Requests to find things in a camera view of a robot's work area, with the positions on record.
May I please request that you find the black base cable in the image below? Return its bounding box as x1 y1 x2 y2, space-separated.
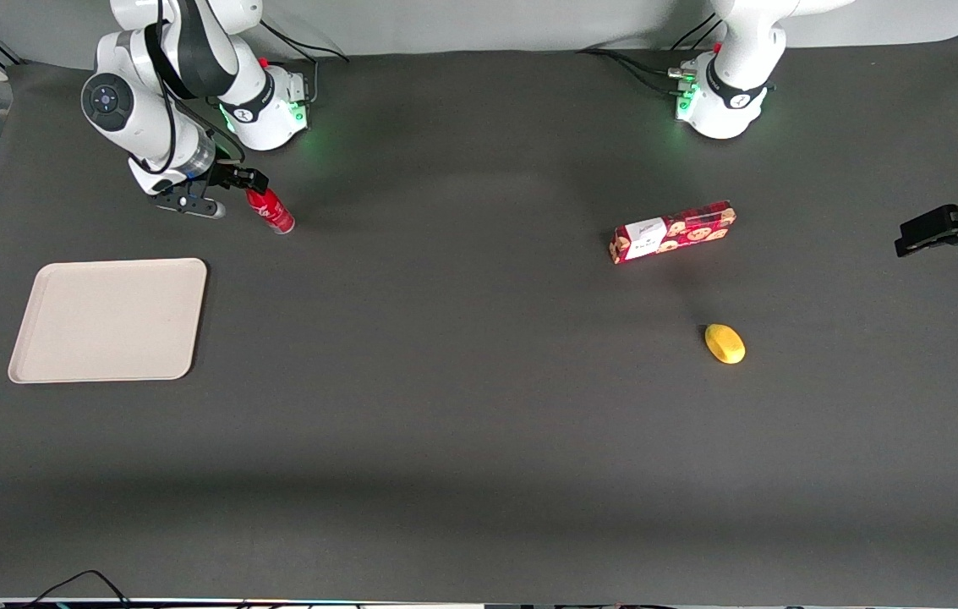
578 47 695 96
259 21 350 62

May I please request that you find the red coke bottle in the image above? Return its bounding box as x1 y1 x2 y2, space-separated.
245 186 296 235

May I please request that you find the white rectangular tray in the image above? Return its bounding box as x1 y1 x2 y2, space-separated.
8 258 209 385

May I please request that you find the yellow lemon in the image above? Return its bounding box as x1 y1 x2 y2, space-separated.
704 323 747 365

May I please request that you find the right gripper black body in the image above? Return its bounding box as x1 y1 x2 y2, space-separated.
161 162 236 198

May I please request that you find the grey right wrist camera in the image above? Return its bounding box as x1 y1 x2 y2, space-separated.
149 190 227 220

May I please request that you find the thin black floor cable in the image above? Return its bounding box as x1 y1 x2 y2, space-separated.
22 570 134 609

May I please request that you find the red cookie box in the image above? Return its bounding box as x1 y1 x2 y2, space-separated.
610 200 737 266

